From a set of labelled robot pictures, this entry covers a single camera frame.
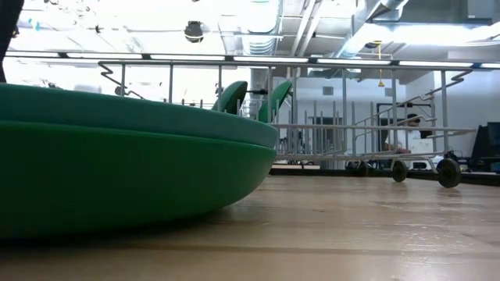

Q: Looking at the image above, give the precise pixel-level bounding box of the green round plate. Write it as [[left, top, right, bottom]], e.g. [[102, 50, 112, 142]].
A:
[[0, 82, 279, 149], [212, 80, 249, 116], [0, 119, 278, 240], [256, 80, 294, 124]]

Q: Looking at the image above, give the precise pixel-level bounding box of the person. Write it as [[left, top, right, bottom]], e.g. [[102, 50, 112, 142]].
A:
[[384, 112, 435, 155]]

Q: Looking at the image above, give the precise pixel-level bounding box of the white box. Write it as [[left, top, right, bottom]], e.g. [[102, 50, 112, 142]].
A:
[[408, 137, 435, 155]]

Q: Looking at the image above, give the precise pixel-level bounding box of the black computer monitor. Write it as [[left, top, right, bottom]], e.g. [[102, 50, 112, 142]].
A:
[[470, 121, 500, 173]]

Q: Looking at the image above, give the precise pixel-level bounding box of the black aluminium table frame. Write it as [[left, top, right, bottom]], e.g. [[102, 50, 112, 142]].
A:
[[269, 167, 500, 187]]

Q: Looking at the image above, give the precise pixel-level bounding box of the silver corrugated ventilation duct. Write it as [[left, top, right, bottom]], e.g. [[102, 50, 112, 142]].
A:
[[245, 0, 283, 58]]

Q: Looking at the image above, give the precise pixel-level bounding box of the yellow hanging cord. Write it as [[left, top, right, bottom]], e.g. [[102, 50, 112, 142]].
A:
[[373, 38, 386, 88]]

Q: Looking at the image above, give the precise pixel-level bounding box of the grey wire dish rack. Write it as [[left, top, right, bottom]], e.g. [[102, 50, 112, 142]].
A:
[[97, 59, 477, 190]]

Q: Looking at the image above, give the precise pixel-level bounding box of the white ceiling duct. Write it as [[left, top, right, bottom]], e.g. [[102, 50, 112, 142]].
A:
[[335, 21, 500, 59]]

